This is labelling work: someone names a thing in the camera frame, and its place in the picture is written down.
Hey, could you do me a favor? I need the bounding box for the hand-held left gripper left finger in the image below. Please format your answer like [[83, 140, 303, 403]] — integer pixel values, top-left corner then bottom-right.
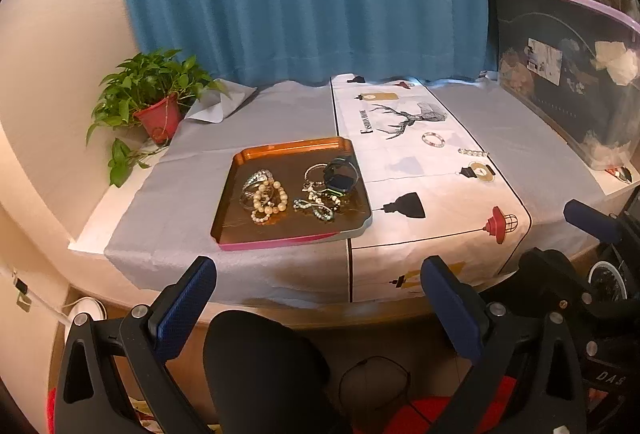
[[52, 255, 218, 434]]

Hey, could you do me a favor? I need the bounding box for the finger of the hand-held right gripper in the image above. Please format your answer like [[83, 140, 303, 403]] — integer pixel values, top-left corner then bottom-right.
[[564, 199, 623, 243], [520, 248, 601, 315]]

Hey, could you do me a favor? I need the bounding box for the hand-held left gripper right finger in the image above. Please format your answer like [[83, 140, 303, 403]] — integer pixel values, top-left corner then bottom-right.
[[420, 255, 589, 434]]

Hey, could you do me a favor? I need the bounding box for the orange metal tray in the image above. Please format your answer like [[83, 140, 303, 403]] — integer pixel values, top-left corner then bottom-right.
[[210, 137, 373, 251]]

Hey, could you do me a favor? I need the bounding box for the cream bead bracelet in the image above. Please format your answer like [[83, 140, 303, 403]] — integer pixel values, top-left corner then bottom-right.
[[250, 181, 291, 225]]

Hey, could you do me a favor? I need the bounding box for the crystal bead bracelet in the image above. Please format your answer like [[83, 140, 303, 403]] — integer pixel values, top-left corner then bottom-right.
[[243, 169, 276, 196]]

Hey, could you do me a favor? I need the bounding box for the pearl bead necklace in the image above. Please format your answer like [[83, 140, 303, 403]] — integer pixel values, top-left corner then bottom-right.
[[294, 194, 335, 221]]

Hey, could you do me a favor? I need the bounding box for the black green watch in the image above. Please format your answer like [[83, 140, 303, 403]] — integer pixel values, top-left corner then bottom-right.
[[322, 157, 360, 198]]

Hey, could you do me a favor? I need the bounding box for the small red green trinket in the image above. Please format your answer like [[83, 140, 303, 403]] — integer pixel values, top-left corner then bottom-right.
[[605, 165, 634, 185]]

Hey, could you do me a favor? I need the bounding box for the grey table cloth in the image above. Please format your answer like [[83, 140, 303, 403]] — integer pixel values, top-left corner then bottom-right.
[[103, 82, 608, 310]]

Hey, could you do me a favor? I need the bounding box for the white round base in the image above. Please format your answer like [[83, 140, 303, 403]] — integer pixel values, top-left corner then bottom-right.
[[65, 297, 107, 328]]

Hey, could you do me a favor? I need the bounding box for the black chair back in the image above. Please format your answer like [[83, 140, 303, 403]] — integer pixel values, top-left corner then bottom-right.
[[202, 309, 352, 434]]

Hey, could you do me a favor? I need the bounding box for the white printed table runner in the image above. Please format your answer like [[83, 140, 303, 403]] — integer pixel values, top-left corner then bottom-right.
[[330, 73, 532, 304]]

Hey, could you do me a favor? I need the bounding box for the red cushion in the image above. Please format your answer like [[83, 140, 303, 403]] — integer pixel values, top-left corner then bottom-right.
[[390, 376, 516, 434]]

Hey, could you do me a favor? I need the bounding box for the clear storage box purple lid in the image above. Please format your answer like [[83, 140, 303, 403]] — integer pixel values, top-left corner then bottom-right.
[[487, 0, 640, 172]]

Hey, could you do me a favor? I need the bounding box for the red cloth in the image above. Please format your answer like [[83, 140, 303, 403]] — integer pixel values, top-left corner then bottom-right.
[[45, 389, 67, 434]]

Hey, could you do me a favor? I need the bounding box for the potted plant in red pot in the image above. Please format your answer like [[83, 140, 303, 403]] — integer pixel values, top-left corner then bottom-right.
[[86, 48, 232, 187]]

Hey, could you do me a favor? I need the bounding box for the black floor cable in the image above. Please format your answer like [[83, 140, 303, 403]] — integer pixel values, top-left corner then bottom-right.
[[339, 355, 414, 409]]

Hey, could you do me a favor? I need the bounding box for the white cable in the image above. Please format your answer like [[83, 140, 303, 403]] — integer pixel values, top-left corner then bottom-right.
[[0, 264, 72, 324]]

